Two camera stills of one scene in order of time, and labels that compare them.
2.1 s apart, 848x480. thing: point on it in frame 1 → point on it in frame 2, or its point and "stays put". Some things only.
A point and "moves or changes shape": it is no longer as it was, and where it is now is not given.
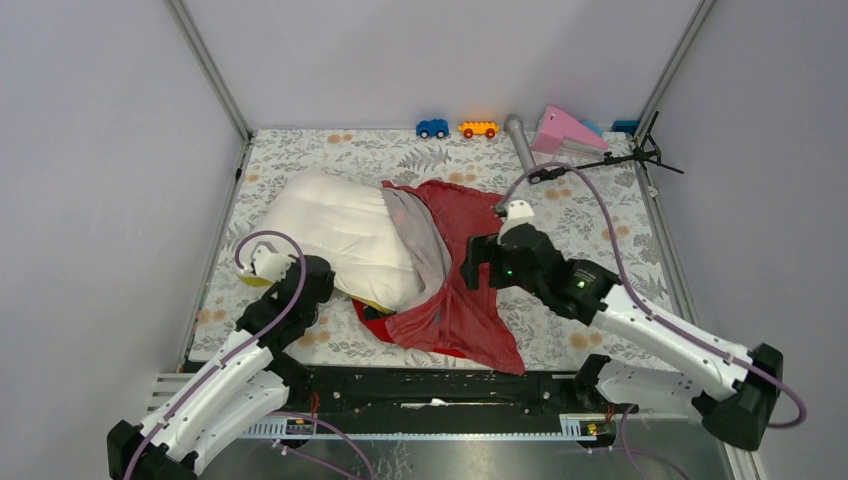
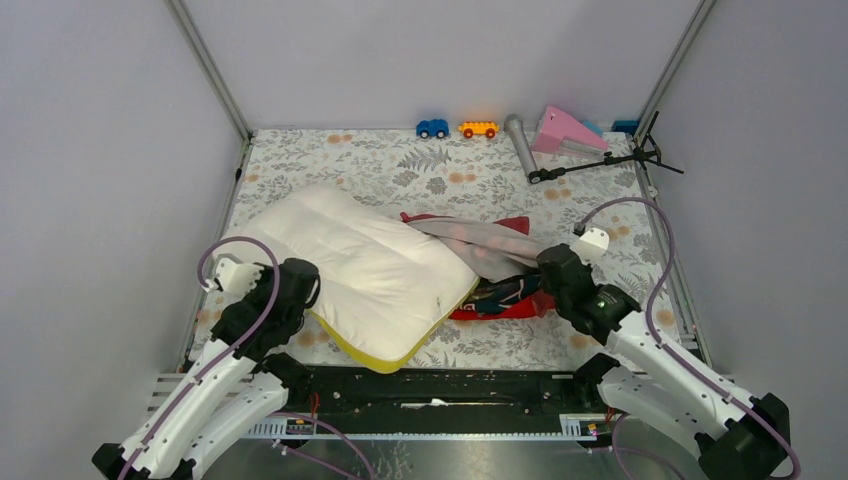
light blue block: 596,127 stays put
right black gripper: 483,249 → 546,288
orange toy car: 487,128 stays put
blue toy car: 432,127 stays put
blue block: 625,126 stays put
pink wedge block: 559,131 stays put
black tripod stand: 647,151 stays put
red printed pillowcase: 447,315 moves or changes shape
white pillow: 352,225 moves or changes shape
